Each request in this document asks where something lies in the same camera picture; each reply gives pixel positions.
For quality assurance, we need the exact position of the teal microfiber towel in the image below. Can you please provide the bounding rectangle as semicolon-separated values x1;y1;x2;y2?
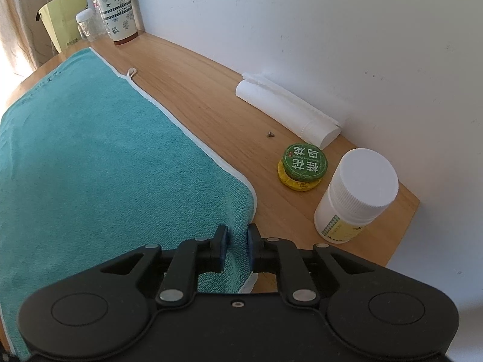
1;48;257;359

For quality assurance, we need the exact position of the green yellow round tin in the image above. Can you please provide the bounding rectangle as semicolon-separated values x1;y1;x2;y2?
277;143;328;192

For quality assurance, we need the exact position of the white pill bottle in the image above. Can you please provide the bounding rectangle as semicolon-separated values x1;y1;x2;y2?
314;148;399;244

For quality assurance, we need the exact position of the white tissue roll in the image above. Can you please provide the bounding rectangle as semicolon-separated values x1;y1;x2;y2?
235;73;341;150

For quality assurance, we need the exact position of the small jar white lid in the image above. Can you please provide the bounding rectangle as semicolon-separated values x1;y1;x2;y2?
75;8;98;42

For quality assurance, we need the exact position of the white floral tumbler red base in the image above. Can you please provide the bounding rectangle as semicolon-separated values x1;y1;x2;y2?
95;0;138;45

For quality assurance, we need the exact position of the yellow-green paper bag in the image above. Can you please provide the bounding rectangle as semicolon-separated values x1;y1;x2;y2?
36;0;88;53

